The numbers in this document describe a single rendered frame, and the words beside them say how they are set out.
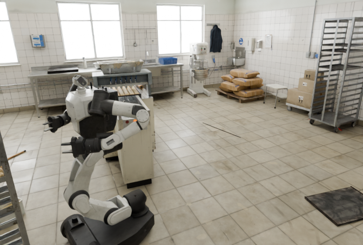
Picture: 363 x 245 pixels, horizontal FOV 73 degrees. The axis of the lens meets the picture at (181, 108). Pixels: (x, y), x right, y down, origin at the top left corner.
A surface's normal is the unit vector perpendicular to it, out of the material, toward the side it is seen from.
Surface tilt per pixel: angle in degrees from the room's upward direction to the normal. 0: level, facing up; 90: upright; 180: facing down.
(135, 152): 90
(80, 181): 90
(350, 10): 90
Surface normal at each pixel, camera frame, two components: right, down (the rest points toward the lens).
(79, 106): -0.09, 0.22
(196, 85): 0.27, 0.28
